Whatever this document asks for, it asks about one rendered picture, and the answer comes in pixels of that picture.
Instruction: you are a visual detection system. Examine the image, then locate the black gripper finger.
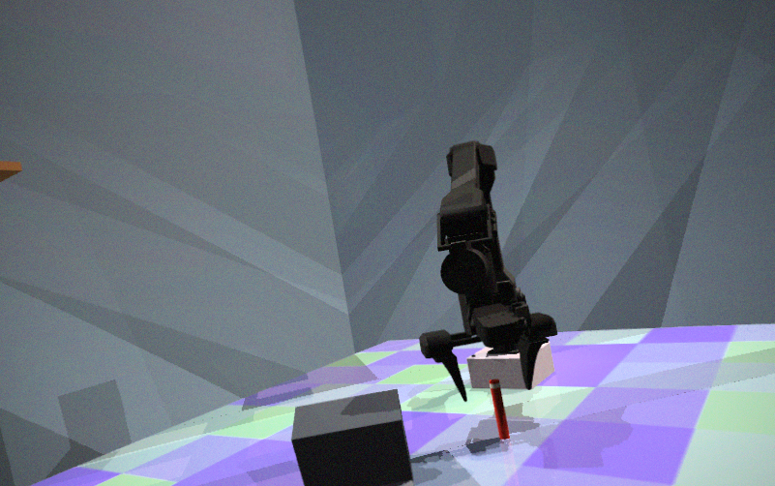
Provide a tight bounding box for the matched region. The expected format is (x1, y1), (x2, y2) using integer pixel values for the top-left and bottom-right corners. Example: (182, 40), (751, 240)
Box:
(432, 353), (467, 403)
(518, 337), (550, 390)

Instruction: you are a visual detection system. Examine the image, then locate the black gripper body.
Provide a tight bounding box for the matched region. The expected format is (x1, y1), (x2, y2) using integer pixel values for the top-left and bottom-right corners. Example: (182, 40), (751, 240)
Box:
(419, 283), (557, 359)

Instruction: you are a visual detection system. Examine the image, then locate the red peg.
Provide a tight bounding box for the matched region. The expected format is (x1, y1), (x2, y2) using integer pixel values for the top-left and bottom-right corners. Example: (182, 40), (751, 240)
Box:
(490, 379), (510, 440)

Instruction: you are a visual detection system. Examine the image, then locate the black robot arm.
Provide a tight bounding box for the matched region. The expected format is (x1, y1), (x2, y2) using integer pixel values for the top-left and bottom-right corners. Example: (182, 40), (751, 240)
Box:
(436, 140), (531, 354)

